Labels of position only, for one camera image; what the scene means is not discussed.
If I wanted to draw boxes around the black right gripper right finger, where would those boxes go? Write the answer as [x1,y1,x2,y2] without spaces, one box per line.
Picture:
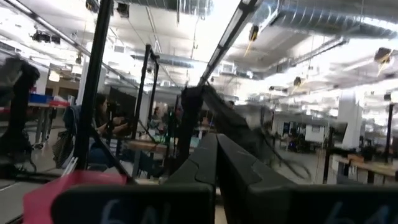
[216,133,398,224]

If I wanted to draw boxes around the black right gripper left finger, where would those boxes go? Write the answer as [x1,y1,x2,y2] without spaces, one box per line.
[51,133,218,224]

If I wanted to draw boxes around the pink plastic basket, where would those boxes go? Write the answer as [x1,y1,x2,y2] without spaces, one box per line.
[22,170,128,224]

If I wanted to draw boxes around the person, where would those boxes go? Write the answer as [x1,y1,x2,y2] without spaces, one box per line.
[93,93,131,139]

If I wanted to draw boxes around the long black light bar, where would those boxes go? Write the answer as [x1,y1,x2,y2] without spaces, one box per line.
[198,0,265,87]

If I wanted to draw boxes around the blue storage bin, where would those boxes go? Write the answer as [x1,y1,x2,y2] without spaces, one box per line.
[27,93,53,104]

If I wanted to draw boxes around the black station frame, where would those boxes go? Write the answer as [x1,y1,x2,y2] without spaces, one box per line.
[132,43,161,141]

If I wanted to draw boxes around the black camera rig frame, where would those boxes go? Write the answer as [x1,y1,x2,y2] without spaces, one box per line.
[73,0,134,184]

